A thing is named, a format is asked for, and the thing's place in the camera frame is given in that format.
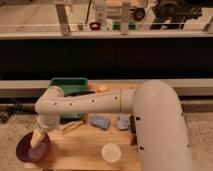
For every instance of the yellow banana toy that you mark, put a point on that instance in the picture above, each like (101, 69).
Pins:
(71, 126)

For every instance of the green background box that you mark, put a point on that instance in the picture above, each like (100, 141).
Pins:
(118, 26)

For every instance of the orange round toy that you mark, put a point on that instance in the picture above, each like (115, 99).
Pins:
(102, 88)

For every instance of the black background machine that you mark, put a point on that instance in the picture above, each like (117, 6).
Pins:
(174, 13)

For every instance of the wooden board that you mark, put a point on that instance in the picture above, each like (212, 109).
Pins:
(81, 150)

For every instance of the purple bowl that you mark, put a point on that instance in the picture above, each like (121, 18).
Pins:
(25, 153)

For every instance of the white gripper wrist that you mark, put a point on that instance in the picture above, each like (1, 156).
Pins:
(46, 124)

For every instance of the red background bowl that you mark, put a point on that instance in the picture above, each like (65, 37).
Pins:
(95, 26)

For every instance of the green plastic bin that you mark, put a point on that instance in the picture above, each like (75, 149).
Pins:
(70, 85)

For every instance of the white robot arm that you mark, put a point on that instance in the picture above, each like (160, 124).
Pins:
(163, 143)

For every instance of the grey blue toy block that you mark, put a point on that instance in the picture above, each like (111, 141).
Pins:
(123, 122)

